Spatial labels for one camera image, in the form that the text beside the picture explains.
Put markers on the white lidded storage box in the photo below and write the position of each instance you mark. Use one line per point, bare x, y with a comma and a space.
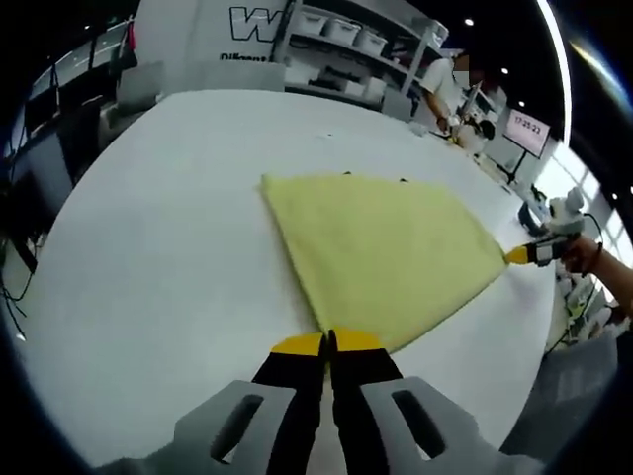
373, 42
314, 23
343, 31

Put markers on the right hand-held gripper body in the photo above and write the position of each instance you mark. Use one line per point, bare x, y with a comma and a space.
566, 218

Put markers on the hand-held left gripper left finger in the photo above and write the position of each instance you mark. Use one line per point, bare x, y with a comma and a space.
277, 415

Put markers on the grey bench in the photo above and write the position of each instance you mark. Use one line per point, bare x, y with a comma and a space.
252, 77

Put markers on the person's right hand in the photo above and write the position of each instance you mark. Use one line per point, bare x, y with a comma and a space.
578, 255

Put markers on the pink screen monitor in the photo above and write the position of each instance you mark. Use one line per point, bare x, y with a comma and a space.
526, 132

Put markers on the grey mesh chair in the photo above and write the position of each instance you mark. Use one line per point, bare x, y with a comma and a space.
564, 391

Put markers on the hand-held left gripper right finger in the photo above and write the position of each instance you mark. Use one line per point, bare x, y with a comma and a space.
381, 415

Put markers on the small white device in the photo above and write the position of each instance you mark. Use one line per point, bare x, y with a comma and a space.
419, 129

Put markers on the yellow blue grey garment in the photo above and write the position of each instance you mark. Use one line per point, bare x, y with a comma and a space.
386, 237

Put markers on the dark grey curved object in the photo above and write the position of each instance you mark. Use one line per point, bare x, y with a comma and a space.
530, 215

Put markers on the hanging dark bag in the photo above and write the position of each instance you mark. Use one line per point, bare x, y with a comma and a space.
124, 49

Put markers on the grey shelving unit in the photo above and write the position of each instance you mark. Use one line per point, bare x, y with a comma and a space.
366, 64

